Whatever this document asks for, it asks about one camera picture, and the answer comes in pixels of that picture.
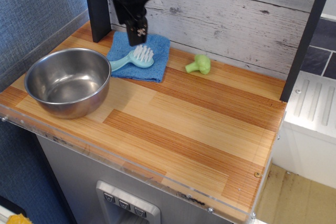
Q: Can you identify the dark left shelf post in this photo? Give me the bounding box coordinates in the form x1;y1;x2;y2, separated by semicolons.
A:
87;0;111;42

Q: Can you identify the light blue dish brush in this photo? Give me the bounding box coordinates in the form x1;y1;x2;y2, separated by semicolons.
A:
110;45;154;72

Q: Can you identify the silver metal bowl pan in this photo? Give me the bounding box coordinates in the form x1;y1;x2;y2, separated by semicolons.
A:
24;48;111;119

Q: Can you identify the silver dispenser button panel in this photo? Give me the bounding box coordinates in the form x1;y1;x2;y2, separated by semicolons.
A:
96;180;161;223

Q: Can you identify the blue microfiber cloth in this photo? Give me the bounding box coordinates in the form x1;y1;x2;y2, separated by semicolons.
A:
107;31;170;83

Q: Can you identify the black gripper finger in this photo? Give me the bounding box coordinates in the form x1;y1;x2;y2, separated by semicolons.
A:
126;17;148;46

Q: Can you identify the grey toy cabinet front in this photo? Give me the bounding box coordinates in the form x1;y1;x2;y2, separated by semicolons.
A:
37;136;228;223

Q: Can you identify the clear acrylic edge guard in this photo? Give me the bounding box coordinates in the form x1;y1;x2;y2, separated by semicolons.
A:
1;98;286;223

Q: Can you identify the green toy broccoli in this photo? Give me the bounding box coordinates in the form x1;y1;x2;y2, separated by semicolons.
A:
185;54;211;74

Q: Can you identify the dark right shelf post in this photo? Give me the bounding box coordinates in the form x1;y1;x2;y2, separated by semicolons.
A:
280;0;327;102

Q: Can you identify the dark shelf post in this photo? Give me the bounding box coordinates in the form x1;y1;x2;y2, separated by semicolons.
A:
280;0;327;102
87;0;111;42

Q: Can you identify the white toy sink drainboard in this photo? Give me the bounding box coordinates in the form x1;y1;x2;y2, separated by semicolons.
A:
272;71;335;188

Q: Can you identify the yellow object at corner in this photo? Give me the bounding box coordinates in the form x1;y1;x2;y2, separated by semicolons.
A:
6;215;32;224

